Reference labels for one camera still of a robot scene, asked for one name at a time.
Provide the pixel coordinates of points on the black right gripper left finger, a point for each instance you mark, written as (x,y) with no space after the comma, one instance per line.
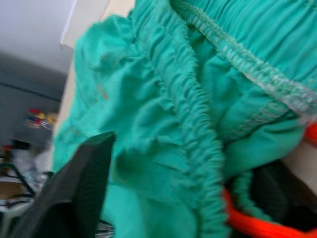
(69,193)

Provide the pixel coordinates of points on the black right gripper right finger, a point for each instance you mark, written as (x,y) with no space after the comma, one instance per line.
(277,193)

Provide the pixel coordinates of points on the red t-shirt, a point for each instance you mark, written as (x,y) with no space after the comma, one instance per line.
(247,225)

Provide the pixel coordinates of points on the green shorts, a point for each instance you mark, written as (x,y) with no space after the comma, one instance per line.
(161,124)

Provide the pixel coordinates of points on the colourful small objects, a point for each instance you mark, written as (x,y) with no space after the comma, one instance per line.
(39,119)

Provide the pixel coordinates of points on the green metal frame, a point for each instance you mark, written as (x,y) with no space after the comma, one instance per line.
(17,178)

